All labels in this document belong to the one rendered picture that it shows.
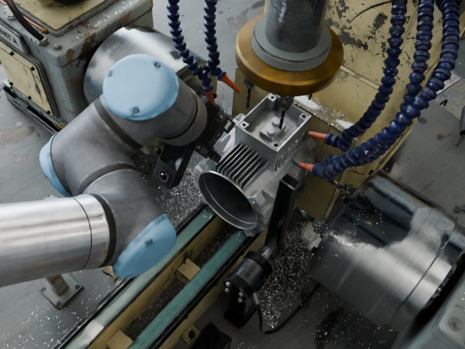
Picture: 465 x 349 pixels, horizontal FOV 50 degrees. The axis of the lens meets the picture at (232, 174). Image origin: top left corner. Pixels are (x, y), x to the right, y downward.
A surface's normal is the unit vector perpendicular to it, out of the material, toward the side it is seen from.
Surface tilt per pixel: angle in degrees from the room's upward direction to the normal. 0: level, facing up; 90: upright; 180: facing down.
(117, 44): 13
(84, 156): 18
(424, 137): 0
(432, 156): 0
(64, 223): 37
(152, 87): 25
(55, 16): 0
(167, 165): 59
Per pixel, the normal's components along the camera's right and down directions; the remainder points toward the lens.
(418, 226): 0.04, -0.55
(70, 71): 0.77, 0.55
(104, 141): 0.15, 0.32
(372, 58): -0.63, 0.62
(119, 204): 0.54, -0.66
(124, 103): -0.20, -0.24
